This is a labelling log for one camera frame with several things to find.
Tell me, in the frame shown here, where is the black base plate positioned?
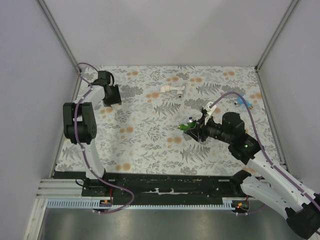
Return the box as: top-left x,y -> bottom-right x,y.
53,171 -> 247,205

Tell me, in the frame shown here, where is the blue faucet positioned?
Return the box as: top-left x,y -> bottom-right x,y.
233,94 -> 253,110

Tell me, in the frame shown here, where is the floral patterned table mat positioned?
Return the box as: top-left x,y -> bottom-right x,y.
55,65 -> 279,176

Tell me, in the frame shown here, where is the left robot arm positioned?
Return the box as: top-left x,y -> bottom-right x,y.
62,70 -> 122,197

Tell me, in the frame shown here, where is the white slotted cable duct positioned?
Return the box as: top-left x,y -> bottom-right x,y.
46,198 -> 236,211

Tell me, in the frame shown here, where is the aluminium corner post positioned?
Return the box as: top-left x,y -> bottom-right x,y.
36,0 -> 82,73
253,0 -> 301,72

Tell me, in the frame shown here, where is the aluminium left corner post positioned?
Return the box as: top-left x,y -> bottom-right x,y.
36,0 -> 82,73

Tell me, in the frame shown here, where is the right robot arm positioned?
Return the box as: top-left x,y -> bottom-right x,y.
179,111 -> 320,240

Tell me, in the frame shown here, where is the aluminium right corner post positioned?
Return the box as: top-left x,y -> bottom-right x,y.
253,0 -> 301,72

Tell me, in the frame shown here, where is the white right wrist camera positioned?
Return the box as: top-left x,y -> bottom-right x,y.
203,101 -> 217,125

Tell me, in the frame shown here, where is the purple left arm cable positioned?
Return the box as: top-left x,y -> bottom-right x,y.
74,62 -> 136,215

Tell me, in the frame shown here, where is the green faucet chrome knob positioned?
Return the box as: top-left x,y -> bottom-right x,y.
178,116 -> 197,131

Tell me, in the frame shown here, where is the white faucet with elbow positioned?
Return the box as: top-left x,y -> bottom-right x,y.
160,85 -> 186,98

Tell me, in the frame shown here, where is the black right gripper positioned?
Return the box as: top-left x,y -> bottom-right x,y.
183,113 -> 233,144

